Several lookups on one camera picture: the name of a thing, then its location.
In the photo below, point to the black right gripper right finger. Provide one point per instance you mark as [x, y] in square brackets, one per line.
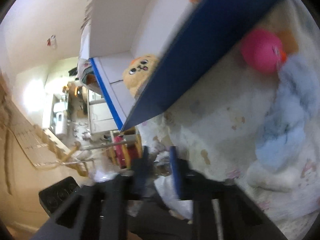
[184, 177]

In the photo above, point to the white floral bed quilt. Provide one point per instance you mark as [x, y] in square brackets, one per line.
[214, 125]

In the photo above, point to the blue and white cardboard box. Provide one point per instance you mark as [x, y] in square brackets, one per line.
[188, 38]

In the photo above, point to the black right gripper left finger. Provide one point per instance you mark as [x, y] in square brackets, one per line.
[141, 171]

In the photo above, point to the pink round plush toy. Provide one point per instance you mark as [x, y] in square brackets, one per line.
[263, 51]

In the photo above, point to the light blue fluffy sock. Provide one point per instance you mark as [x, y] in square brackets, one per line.
[281, 136]

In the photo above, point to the white kitchen cabinet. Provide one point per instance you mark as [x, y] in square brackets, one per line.
[99, 116]

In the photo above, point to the black handheld device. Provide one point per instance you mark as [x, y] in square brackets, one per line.
[52, 197]

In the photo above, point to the yellow bear plush toy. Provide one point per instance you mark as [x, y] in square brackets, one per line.
[138, 72]

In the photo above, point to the wooden stair railing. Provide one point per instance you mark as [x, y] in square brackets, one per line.
[64, 156]

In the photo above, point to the yellow wooden chair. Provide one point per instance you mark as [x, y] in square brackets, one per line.
[127, 146]

